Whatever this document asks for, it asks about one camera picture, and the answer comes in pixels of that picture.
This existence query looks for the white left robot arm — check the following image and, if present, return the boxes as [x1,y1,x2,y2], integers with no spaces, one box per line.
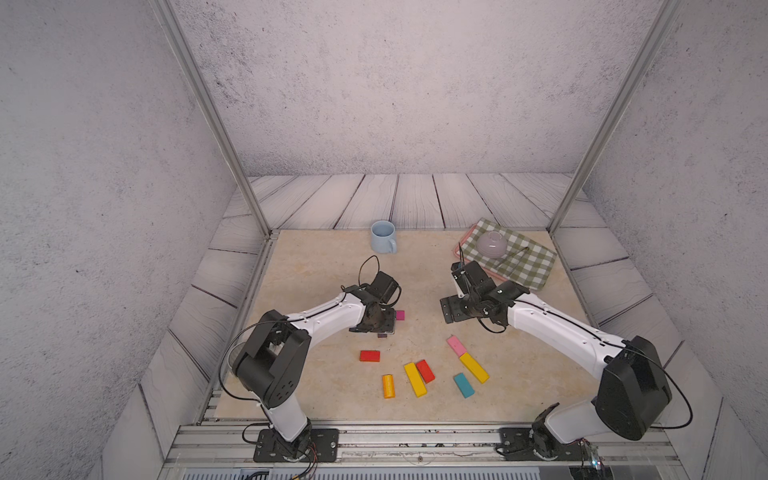
[227,284,401,443]

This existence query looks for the left aluminium frame post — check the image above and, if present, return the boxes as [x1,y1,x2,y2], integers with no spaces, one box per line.
[150,0,272,237]

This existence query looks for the light pink block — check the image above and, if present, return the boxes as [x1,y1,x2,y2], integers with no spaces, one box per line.
[446,335,467,357]

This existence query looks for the orange cylinder block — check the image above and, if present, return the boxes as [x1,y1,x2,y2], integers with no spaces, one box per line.
[382,374,396,399]

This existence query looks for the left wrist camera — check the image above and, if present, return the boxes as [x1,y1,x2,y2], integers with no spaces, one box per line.
[367,271,402,307]

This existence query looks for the teal block lower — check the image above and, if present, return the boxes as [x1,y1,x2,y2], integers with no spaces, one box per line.
[453,373,475,398]

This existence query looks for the pink plastic tray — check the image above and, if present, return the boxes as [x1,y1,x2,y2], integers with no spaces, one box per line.
[453,226,529,293]

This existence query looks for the red block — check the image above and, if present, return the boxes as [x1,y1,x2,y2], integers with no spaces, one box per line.
[359,350,381,363]
[415,360,435,384]

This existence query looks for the long yellow block left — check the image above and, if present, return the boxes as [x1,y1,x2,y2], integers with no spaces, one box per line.
[404,362,427,398]

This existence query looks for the pink upside-down bowl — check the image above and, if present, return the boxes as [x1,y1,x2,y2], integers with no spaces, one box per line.
[476,231,508,259]

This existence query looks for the green white checkered cloth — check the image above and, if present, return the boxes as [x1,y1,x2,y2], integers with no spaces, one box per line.
[454,218,557,291]

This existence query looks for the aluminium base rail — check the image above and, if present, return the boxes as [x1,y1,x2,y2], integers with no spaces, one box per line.
[160,421,687,479]

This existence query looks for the aluminium frame post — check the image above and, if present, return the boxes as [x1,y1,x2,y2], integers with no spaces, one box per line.
[547,0,683,236]
[150,0,272,237]

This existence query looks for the long yellow block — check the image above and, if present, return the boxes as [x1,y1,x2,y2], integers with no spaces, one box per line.
[404,362,427,398]
[459,352,490,384]

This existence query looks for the long yellow block right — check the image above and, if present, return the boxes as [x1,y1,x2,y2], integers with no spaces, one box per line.
[459,352,490,384]

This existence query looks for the light blue mug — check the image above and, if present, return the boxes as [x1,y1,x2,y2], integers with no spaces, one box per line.
[370,220,398,254]

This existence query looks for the metal serving tongs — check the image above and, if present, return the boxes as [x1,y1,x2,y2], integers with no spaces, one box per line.
[494,246,529,268]

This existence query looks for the right aluminium frame post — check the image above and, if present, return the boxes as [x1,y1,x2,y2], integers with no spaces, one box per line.
[547,0,683,236]

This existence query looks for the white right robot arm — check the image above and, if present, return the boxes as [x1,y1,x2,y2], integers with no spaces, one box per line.
[440,261,682,456]

